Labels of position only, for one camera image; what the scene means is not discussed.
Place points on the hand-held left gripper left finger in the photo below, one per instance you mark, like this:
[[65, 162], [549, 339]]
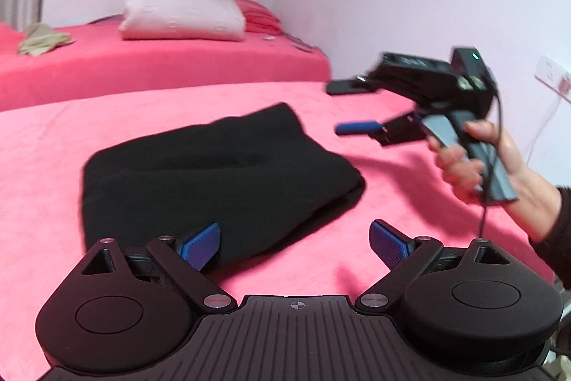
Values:
[[200, 247]]

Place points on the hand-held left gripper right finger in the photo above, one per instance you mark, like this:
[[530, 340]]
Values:
[[389, 245]]

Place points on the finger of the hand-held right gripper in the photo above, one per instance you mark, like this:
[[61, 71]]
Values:
[[359, 127], [345, 87]]

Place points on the black knit pants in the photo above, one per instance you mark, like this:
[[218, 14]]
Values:
[[209, 175]]

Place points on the person's right forearm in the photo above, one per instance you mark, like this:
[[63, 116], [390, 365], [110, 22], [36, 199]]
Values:
[[557, 238]]

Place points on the person's right hand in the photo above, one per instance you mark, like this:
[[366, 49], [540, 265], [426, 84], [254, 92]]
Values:
[[513, 171]]

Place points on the folded pink cloth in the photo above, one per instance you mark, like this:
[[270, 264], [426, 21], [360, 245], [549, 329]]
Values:
[[261, 17]]

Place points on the pink fleece blanket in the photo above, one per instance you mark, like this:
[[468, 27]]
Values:
[[134, 113]]

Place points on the pink bed cover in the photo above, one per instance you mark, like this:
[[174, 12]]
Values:
[[169, 59]]

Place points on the white embossed pillow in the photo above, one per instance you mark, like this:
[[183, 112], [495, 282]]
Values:
[[183, 12]]

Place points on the beige crumpled garment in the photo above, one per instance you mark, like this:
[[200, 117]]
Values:
[[42, 37]]

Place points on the white wall socket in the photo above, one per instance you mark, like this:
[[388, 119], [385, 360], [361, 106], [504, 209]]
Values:
[[553, 75]]

